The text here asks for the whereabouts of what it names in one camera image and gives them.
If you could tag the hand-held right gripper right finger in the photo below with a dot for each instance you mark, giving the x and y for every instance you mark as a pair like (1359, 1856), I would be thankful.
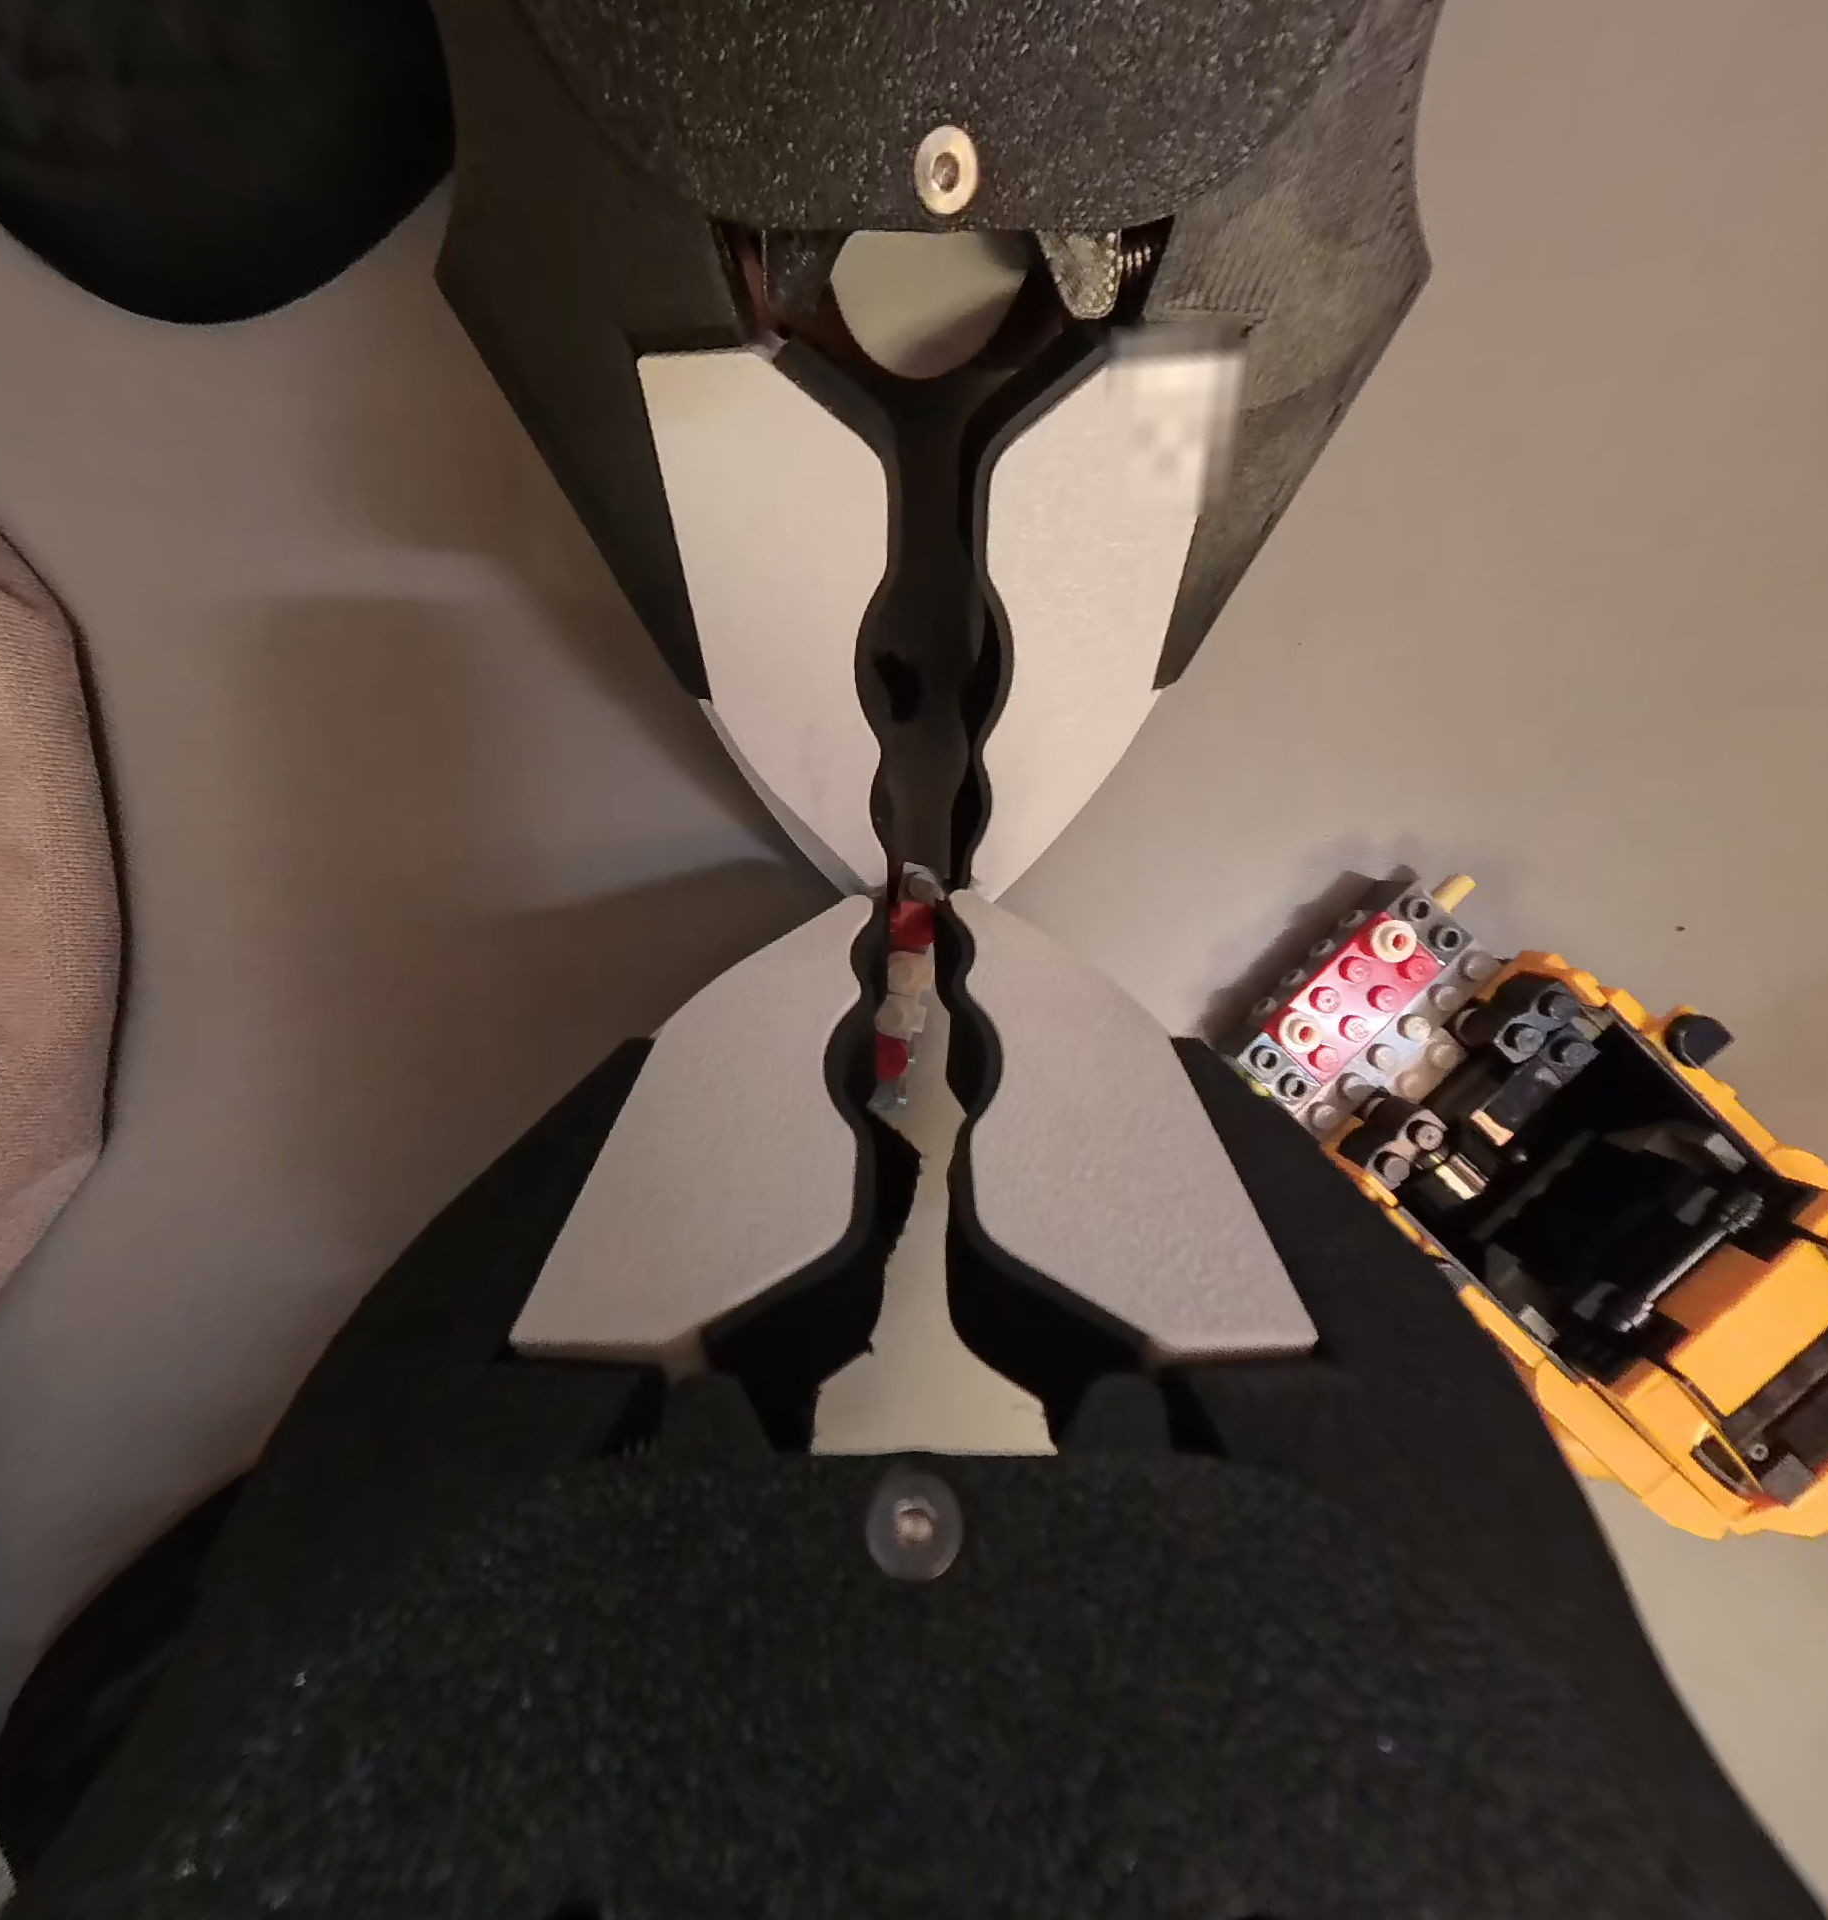
(1126, 1185)

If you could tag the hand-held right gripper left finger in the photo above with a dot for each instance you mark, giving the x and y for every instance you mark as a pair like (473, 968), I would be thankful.
(705, 1185)

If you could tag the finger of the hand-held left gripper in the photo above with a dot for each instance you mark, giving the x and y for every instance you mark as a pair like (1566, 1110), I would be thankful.
(778, 601)
(1080, 629)

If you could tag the red white lego assembly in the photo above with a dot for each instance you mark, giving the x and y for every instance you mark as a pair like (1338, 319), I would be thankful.
(903, 991)

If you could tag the yellow lego car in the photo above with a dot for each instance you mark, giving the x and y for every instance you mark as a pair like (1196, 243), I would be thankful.
(1605, 1198)

